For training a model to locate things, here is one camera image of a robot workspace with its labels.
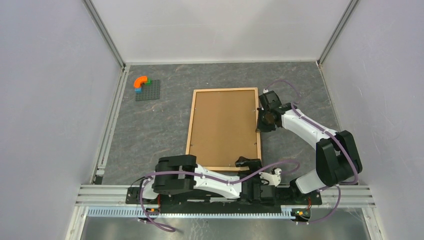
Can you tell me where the wooden picture frame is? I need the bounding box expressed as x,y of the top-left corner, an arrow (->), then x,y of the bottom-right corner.
185,87 -> 263,172

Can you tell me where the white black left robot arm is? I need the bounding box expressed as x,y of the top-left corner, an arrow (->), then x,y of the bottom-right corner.
126,154 -> 282,204

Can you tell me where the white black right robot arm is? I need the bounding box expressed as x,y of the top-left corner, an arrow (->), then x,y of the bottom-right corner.
256,89 -> 363,204

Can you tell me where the grey lego baseplate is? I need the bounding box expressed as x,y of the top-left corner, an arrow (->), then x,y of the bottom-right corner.
134,80 -> 161,101

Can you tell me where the orange curved toy block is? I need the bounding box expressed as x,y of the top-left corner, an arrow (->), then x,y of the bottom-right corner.
133,76 -> 149,89

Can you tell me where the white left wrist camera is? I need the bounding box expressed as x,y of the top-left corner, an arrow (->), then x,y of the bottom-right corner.
259,168 -> 282,187

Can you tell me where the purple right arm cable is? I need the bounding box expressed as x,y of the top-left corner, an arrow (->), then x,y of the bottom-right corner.
264,79 -> 360,225

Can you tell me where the right aluminium corner post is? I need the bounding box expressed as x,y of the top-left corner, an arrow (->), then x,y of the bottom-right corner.
316,0 -> 360,67

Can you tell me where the aluminium corner post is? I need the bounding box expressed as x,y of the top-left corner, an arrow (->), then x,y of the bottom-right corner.
82,0 -> 126,69
316,0 -> 360,67

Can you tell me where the white slotted cable duct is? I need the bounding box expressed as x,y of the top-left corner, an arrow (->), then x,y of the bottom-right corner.
86,206 -> 300,220

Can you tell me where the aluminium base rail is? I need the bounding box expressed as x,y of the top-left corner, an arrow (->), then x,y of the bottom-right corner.
75,184 -> 376,209

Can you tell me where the left aluminium corner post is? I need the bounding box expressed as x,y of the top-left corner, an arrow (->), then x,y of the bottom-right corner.
82,0 -> 126,69

